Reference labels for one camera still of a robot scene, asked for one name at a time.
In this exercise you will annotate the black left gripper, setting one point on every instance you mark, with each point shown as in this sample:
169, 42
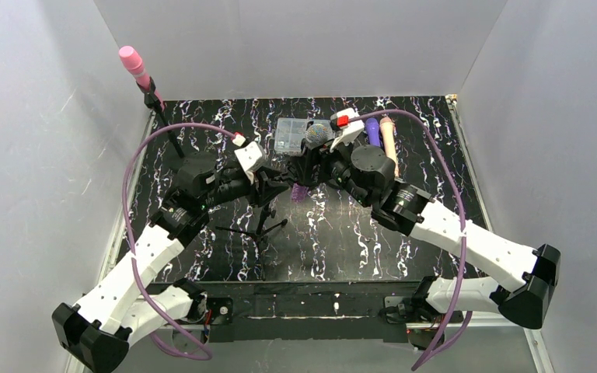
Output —
265, 181

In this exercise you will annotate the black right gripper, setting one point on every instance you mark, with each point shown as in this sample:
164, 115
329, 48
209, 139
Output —
324, 164

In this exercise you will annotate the grey-headed glitter microphone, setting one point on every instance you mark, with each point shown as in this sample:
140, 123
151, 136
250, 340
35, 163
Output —
304, 168

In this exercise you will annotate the black tripod microphone stand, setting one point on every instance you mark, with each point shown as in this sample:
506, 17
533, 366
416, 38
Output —
267, 216

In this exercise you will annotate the purple microphone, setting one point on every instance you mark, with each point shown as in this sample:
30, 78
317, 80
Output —
372, 130

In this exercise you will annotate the beige microphone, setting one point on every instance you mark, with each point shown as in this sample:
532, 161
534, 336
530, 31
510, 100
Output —
387, 131

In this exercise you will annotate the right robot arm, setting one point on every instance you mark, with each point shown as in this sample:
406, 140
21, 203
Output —
520, 281

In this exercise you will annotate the pink microphone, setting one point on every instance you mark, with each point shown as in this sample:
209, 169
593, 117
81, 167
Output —
134, 64

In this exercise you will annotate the clear plastic screw box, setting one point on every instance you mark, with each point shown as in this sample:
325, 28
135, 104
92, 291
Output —
289, 134

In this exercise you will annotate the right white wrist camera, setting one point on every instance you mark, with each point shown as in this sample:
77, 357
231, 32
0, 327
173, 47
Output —
346, 130

